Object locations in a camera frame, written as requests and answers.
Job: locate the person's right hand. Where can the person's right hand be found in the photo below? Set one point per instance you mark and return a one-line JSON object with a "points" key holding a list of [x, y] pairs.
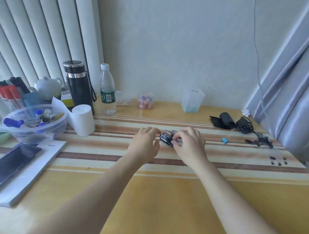
{"points": [[193, 148]]}

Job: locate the yellow green small box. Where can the yellow green small box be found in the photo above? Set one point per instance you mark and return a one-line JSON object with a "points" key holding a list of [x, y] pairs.
{"points": [[66, 98]]}

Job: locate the person's right thumb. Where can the person's right thumb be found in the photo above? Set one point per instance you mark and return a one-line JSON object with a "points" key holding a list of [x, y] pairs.
{"points": [[176, 147]]}

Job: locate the clear plastic water bottle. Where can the clear plastic water bottle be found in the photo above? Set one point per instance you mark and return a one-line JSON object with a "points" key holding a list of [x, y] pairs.
{"points": [[107, 94]]}

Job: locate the striped yellow tablecloth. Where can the striped yellow tablecloth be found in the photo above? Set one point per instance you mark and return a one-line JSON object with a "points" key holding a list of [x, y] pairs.
{"points": [[169, 192]]}

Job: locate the small blue connector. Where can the small blue connector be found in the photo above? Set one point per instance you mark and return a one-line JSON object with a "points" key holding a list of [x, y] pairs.
{"points": [[224, 140]]}

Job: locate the black thermos bottle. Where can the black thermos bottle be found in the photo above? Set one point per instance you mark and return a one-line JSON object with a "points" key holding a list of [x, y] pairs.
{"points": [[78, 85]]}

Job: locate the black fabric pouch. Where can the black fabric pouch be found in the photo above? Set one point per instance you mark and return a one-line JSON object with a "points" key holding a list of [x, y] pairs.
{"points": [[215, 121]]}

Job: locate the small jar of pink items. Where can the small jar of pink items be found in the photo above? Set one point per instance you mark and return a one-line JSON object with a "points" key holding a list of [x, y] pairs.
{"points": [[145, 101]]}

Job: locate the black capped marker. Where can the black capped marker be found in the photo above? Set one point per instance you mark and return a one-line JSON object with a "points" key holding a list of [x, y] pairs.
{"points": [[23, 84], [14, 83]]}

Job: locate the grey curtain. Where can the grey curtain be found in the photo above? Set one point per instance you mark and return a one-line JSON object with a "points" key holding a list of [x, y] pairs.
{"points": [[282, 91]]}

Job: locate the clear plastic bag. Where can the clear plastic bag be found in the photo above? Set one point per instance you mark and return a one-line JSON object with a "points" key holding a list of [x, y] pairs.
{"points": [[124, 98]]}

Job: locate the black cylinder case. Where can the black cylinder case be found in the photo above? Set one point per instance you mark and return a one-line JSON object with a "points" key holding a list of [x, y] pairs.
{"points": [[227, 120]]}

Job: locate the small white blue-capped bottle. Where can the small white blue-capped bottle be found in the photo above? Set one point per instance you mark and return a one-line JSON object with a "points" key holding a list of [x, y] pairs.
{"points": [[39, 113]]}

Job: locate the person's left thumb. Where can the person's left thumb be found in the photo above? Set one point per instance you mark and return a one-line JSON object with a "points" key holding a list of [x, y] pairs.
{"points": [[157, 147]]}

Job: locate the white crumpled paper sheet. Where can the white crumpled paper sheet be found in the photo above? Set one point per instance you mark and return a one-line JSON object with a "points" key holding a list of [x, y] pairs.
{"points": [[60, 108]]}

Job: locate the person's right forearm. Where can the person's right forearm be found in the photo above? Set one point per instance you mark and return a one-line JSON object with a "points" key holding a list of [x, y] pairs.
{"points": [[229, 200]]}

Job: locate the clear plastic bowl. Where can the clear plastic bowl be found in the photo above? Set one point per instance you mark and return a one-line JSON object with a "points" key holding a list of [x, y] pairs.
{"points": [[36, 131]]}

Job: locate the clear plastic container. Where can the clear plastic container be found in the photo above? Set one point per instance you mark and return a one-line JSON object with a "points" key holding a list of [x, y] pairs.
{"points": [[192, 101]]}

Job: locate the person's left forearm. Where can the person's left forearm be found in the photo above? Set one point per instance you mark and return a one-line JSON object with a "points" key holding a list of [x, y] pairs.
{"points": [[96, 197]]}

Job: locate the white vertical blinds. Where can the white vertical blinds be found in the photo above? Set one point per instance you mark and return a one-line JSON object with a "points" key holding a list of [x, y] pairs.
{"points": [[45, 38]]}

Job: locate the group of small black parts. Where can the group of small black parts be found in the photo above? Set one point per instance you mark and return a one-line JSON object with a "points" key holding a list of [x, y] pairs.
{"points": [[279, 161]]}

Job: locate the white paper roll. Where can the white paper roll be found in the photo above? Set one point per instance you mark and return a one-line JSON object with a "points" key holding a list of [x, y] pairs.
{"points": [[82, 120]]}

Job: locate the white booklet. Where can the white booklet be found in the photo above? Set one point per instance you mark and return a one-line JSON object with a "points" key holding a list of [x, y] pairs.
{"points": [[36, 168]]}

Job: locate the person's left hand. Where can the person's left hand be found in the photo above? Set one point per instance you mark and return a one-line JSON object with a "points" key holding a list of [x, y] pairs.
{"points": [[142, 147]]}

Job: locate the black smartphone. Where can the black smartphone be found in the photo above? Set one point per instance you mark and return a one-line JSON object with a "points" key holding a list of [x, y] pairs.
{"points": [[17, 160]]}

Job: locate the white ceramic teapot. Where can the white ceramic teapot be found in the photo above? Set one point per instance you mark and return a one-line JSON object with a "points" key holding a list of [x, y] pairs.
{"points": [[48, 88]]}

